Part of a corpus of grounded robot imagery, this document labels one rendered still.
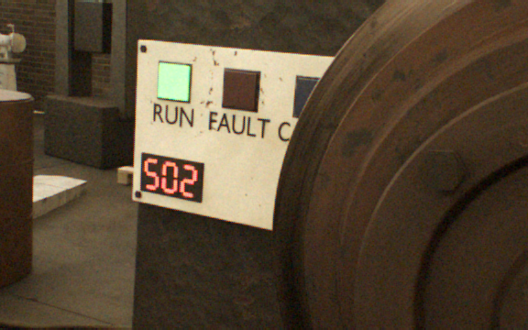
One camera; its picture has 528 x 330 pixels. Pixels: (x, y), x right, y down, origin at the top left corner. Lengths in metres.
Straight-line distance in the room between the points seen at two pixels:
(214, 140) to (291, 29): 0.14
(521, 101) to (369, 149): 0.12
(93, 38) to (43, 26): 3.18
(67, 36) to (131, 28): 0.79
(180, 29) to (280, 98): 0.15
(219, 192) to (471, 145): 0.37
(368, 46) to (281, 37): 0.21
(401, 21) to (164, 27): 0.34
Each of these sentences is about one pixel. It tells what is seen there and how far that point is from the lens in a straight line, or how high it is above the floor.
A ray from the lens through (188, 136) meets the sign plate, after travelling 0.69.
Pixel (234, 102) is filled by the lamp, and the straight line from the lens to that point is 0.65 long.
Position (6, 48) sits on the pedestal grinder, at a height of 0.84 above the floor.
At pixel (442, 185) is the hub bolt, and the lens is 0.36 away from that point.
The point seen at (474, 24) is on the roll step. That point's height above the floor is 1.27.
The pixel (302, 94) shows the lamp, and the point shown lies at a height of 1.20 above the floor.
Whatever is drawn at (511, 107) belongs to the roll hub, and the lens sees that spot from 0.36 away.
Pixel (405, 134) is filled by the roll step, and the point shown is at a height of 1.20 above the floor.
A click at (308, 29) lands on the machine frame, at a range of 0.64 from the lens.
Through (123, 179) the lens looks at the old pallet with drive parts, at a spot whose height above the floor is 0.04.
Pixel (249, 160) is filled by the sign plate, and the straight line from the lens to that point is 0.65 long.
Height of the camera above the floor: 1.25
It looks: 11 degrees down
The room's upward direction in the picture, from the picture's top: 5 degrees clockwise
